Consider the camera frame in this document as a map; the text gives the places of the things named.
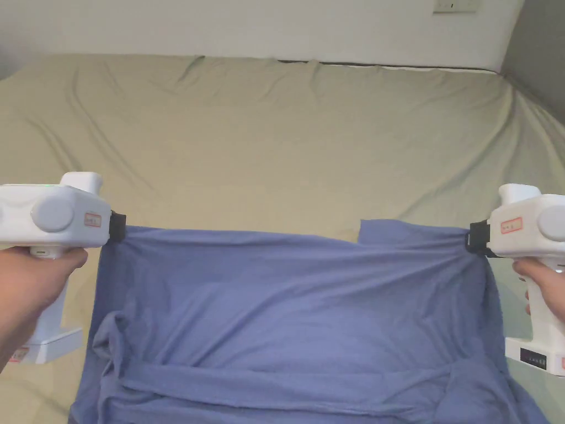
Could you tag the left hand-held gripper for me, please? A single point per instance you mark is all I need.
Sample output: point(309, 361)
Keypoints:
point(57, 216)

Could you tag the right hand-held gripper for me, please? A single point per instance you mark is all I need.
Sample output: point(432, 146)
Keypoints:
point(525, 229)

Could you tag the blue shirt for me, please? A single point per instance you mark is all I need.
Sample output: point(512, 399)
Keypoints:
point(291, 327)

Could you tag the person's right hand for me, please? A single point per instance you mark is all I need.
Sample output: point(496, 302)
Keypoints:
point(547, 287)

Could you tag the person's left hand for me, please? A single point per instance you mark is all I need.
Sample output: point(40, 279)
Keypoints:
point(31, 282)

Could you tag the bed with beige sheet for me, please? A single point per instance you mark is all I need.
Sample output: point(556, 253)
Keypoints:
point(273, 145)

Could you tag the wall socket plate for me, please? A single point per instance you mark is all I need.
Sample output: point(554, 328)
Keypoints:
point(455, 5)

